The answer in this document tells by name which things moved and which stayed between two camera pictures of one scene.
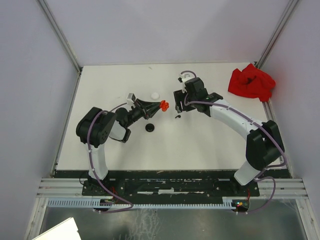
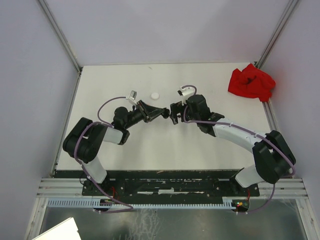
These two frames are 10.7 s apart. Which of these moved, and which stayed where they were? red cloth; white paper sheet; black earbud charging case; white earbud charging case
Moved: black earbud charging case
Stayed: red cloth; white earbud charging case; white paper sheet
